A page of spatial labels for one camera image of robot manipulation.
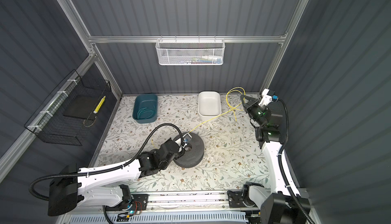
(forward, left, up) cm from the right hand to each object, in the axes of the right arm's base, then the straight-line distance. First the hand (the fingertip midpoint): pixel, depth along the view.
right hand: (242, 96), depth 70 cm
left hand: (-11, +31, -19) cm, 38 cm away
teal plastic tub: (+28, +65, -32) cm, 78 cm away
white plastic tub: (+25, +14, -34) cm, 44 cm away
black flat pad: (-2, +78, -4) cm, 78 cm away
